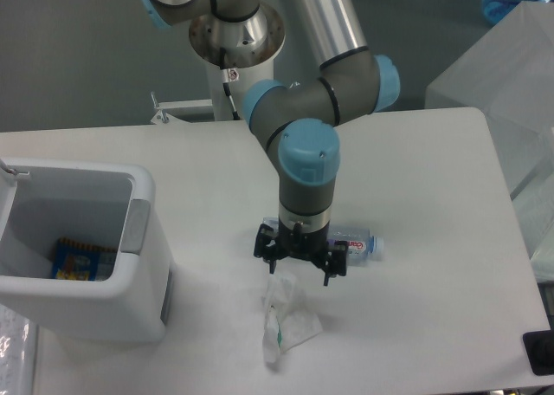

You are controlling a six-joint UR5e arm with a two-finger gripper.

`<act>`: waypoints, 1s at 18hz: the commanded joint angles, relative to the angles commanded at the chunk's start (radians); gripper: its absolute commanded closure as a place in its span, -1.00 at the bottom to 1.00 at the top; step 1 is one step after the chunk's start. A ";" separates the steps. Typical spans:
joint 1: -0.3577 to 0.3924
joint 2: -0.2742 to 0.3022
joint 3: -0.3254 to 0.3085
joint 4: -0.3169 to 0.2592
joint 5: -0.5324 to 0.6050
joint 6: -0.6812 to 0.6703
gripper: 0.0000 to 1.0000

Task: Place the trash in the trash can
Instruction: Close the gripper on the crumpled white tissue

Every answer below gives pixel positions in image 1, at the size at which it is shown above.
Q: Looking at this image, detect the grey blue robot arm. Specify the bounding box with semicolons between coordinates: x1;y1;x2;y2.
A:
141;0;400;279

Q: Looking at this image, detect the white trash can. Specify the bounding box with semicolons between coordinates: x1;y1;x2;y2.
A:
1;157;173;342

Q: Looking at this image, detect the translucent white plastic box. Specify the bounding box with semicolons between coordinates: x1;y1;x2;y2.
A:
425;2;553;191

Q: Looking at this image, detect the white paper wrapper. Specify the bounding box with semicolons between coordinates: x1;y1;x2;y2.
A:
262;271;323;365

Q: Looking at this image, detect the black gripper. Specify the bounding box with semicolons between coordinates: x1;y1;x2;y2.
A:
253;221;349;287

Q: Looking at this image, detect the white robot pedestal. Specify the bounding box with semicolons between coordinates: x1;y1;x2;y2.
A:
204;60;274;121

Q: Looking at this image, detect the black device at table edge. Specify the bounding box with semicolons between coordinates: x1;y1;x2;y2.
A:
522;330;553;376

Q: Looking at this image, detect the blue snack packet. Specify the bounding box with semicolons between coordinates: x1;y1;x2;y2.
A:
50;237;118;282

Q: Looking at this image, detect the clear plastic sheet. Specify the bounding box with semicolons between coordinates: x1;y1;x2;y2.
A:
1;306;38;394

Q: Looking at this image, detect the white pedestal foot frame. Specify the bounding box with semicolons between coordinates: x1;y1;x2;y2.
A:
148;81;304;125

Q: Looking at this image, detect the clear plastic water bottle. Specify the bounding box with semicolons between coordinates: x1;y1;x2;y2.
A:
262;217;384;269

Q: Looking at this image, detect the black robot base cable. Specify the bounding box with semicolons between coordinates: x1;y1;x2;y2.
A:
217;46;242;121

